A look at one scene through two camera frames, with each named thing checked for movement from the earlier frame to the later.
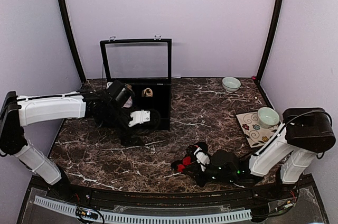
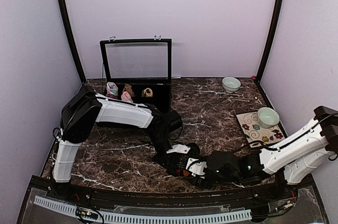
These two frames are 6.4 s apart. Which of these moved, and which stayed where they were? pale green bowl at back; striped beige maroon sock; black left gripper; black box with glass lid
Moved: black left gripper
Stayed: pale green bowl at back; black box with glass lid; striped beige maroon sock
